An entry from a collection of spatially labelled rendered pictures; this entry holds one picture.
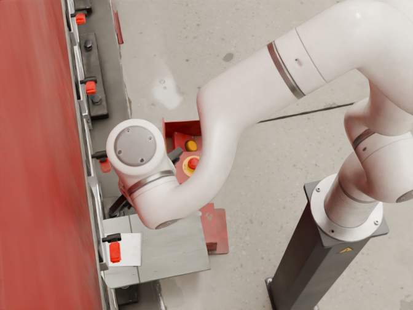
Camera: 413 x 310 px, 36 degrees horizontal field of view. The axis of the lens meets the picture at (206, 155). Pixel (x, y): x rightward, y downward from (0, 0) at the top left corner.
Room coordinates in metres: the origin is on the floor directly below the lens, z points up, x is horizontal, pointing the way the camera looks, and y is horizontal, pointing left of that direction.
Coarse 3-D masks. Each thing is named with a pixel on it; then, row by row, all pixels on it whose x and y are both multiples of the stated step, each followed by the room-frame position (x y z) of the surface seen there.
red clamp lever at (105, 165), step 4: (96, 152) 0.62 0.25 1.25; (100, 152) 0.62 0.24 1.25; (104, 152) 0.62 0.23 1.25; (92, 156) 0.61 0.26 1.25; (96, 156) 0.61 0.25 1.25; (100, 156) 0.61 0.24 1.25; (104, 156) 0.61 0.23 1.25; (100, 160) 0.61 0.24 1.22; (104, 160) 0.61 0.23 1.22; (108, 160) 0.61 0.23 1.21; (100, 164) 0.61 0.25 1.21; (104, 164) 0.61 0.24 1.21; (108, 164) 0.61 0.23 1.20; (104, 168) 0.60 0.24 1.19; (108, 168) 0.61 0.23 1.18; (104, 172) 0.60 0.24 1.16
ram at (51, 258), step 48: (0, 0) 0.41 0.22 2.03; (48, 0) 0.73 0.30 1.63; (0, 48) 0.34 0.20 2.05; (48, 48) 0.57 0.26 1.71; (0, 96) 0.28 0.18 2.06; (48, 96) 0.45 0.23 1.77; (0, 144) 0.23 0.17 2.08; (48, 144) 0.35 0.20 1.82; (0, 192) 0.18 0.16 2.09; (48, 192) 0.27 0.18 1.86; (48, 240) 0.20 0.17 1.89; (48, 288) 0.14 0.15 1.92; (96, 288) 0.26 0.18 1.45
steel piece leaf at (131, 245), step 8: (128, 240) 0.49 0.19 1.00; (136, 240) 0.49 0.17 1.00; (120, 248) 0.47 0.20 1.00; (128, 248) 0.47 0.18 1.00; (136, 248) 0.47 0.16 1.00; (128, 256) 0.45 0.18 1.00; (136, 256) 0.45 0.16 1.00; (112, 264) 0.42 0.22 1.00; (120, 264) 0.43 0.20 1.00; (128, 264) 0.43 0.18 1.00; (136, 264) 0.43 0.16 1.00
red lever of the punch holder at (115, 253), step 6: (114, 234) 0.42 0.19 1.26; (120, 234) 0.42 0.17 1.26; (102, 240) 0.40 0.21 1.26; (108, 240) 0.40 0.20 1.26; (114, 240) 0.40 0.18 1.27; (120, 240) 0.41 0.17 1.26; (114, 246) 0.38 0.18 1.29; (114, 252) 0.37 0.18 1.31; (120, 252) 0.37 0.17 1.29; (114, 258) 0.35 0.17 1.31; (120, 258) 0.35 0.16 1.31
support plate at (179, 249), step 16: (112, 224) 0.53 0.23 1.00; (128, 224) 0.53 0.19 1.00; (176, 224) 0.54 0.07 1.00; (192, 224) 0.54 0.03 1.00; (144, 240) 0.49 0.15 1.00; (160, 240) 0.49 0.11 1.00; (176, 240) 0.50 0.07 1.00; (192, 240) 0.50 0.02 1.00; (144, 256) 0.45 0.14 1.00; (160, 256) 0.45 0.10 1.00; (176, 256) 0.45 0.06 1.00; (192, 256) 0.46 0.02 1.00; (112, 272) 0.40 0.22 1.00; (128, 272) 0.41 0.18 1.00; (144, 272) 0.41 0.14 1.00; (160, 272) 0.41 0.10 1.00; (176, 272) 0.41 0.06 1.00; (192, 272) 0.42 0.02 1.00; (112, 288) 0.37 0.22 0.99
